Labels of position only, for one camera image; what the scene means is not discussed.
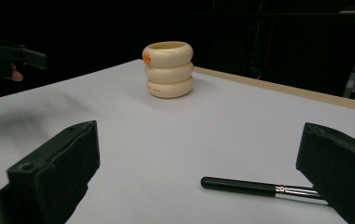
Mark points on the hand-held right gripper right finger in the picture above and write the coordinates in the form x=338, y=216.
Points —
x=340, y=165

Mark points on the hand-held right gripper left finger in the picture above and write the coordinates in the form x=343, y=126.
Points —
x=60, y=168

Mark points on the black makeup brush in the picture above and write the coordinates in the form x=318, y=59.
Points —
x=244, y=186

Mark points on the cream ringed brush holder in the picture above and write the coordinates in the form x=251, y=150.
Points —
x=168, y=73

